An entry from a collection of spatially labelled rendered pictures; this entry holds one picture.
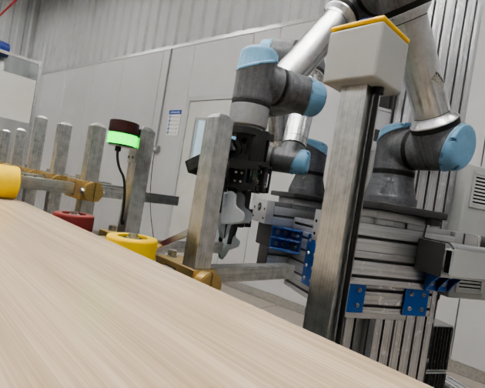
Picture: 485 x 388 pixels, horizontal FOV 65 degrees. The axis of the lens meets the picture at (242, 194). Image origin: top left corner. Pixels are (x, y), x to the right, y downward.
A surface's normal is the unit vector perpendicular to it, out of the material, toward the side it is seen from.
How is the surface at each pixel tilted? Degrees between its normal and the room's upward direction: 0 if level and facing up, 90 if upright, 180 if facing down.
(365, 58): 90
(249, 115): 90
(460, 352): 90
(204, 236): 90
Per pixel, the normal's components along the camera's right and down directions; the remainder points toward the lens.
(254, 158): -0.43, -0.07
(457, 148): 0.52, 0.18
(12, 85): 0.69, 0.11
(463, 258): 0.33, 0.05
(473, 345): -0.64, -0.11
